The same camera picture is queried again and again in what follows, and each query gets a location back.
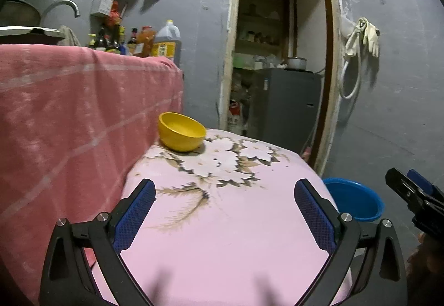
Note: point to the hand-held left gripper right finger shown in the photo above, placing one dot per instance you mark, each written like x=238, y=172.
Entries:
x=314, y=216

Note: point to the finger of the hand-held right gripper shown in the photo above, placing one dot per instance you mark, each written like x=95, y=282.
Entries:
x=418, y=177
x=400, y=183

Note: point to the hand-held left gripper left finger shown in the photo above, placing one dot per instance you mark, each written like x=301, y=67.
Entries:
x=135, y=216

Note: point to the blue plastic bucket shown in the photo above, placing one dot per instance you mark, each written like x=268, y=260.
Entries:
x=353, y=198

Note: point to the person's right hand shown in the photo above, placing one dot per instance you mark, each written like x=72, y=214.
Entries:
x=428, y=261

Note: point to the pink slipper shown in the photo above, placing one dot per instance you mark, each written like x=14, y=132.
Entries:
x=307, y=154

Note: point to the pink floral blanket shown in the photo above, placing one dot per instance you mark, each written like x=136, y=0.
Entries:
x=225, y=222

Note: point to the yellow bowl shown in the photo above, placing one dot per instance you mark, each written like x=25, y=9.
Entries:
x=182, y=132

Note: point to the grey small refrigerator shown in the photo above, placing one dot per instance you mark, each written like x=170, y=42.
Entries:
x=284, y=108

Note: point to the pink checked cloth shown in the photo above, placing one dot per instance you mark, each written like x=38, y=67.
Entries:
x=69, y=118

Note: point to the white sack with red print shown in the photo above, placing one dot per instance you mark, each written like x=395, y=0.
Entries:
x=235, y=117

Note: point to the cream rubber gloves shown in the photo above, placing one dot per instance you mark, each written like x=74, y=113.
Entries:
x=371, y=37

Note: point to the clear plastic bag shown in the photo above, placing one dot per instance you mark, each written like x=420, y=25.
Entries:
x=348, y=25

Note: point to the green box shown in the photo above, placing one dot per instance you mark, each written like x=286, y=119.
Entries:
x=243, y=61

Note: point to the large cooking oil jug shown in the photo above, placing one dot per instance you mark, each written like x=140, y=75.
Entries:
x=166, y=46

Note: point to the orange sauce bottle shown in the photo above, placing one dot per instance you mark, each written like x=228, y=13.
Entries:
x=145, y=42

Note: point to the slim yellow label bottle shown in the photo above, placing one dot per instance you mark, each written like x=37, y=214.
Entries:
x=122, y=37

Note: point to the beige rag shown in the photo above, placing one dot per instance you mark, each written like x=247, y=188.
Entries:
x=71, y=36

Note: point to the wooden storage shelf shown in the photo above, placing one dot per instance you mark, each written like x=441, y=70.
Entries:
x=263, y=21

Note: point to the steel faucet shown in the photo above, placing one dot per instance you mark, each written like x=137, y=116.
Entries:
x=69, y=4

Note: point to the large steel pot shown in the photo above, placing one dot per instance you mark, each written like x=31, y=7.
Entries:
x=19, y=13

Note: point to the wooden door frame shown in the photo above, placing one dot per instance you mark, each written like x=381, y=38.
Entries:
x=230, y=49

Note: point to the white wall basket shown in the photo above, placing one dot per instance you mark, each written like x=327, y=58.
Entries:
x=103, y=2

